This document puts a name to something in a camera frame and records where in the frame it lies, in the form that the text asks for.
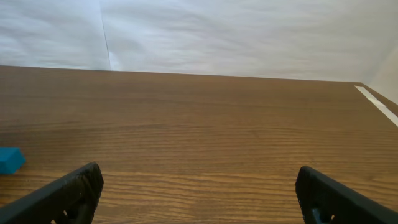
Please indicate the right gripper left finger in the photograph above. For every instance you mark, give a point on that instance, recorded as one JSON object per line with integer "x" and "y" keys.
{"x": 68, "y": 196}

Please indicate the blue cube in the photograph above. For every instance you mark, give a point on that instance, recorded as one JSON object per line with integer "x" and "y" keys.
{"x": 9, "y": 160}

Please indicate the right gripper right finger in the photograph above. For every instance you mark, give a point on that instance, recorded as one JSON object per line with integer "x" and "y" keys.
{"x": 329, "y": 199}

